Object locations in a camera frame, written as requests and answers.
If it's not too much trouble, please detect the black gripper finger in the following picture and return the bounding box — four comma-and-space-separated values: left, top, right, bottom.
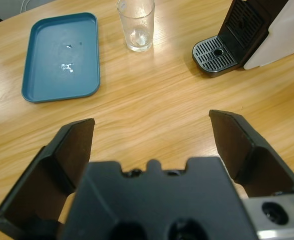
208, 109, 294, 200
0, 118, 96, 240

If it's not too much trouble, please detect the teal plastic tray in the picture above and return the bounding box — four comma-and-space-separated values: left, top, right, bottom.
21, 12, 101, 105

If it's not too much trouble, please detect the white capsule coffee machine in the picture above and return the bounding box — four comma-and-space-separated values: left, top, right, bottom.
192, 0, 294, 78

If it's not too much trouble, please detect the clear drinking glass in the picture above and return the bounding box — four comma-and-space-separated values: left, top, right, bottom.
116, 0, 155, 53

